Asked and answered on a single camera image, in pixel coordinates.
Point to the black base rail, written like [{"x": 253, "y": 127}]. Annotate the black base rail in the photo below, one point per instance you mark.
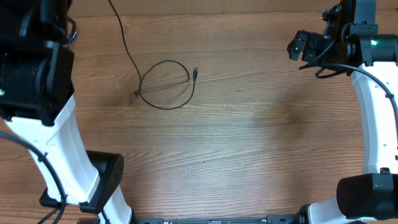
[{"x": 214, "y": 221}]

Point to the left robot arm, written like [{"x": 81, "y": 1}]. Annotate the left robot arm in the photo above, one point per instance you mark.
[{"x": 38, "y": 106}]

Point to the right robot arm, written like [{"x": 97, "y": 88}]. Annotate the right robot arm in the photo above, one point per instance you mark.
[{"x": 352, "y": 45}]

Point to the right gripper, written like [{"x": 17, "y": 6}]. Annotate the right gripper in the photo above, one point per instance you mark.
[{"x": 310, "y": 41}]

